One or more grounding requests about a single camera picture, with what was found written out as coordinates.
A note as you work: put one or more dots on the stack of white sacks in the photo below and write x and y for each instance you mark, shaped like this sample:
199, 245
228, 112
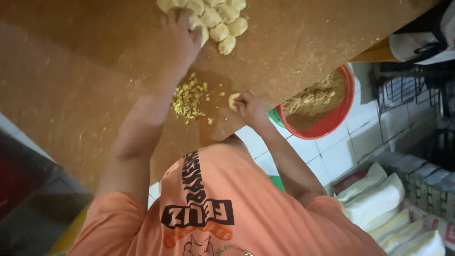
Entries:
384, 209

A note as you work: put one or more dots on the person's right fingers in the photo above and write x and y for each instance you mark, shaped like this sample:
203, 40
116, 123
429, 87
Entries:
245, 101

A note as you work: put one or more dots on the green plastic basin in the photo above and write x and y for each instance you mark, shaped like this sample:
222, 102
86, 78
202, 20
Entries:
275, 117

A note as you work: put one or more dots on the red printed carton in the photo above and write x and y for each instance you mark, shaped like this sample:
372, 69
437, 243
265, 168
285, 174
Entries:
435, 224

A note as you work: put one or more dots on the brown crumb mix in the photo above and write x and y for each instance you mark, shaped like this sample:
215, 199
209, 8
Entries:
314, 101

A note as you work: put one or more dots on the small pale dough piece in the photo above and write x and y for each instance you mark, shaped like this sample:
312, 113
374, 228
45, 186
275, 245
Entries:
232, 101

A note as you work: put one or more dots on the row of grey cartons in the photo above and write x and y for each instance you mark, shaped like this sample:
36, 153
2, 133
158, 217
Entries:
423, 185

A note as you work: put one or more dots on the red plastic bowl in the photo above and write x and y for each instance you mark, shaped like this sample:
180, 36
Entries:
332, 121

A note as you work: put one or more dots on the person's left hand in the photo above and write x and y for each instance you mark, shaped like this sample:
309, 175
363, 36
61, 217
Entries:
179, 46

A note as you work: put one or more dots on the person's right hand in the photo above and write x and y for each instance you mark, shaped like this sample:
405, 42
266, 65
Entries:
254, 112

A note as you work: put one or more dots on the pile of pale dough balls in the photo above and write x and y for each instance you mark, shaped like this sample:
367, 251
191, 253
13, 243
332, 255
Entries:
217, 17

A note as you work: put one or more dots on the heap of yellow crumbs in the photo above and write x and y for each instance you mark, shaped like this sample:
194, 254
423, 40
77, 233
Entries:
188, 99

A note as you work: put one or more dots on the orange printed t-shirt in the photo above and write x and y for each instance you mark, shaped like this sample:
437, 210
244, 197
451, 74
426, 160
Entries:
231, 202

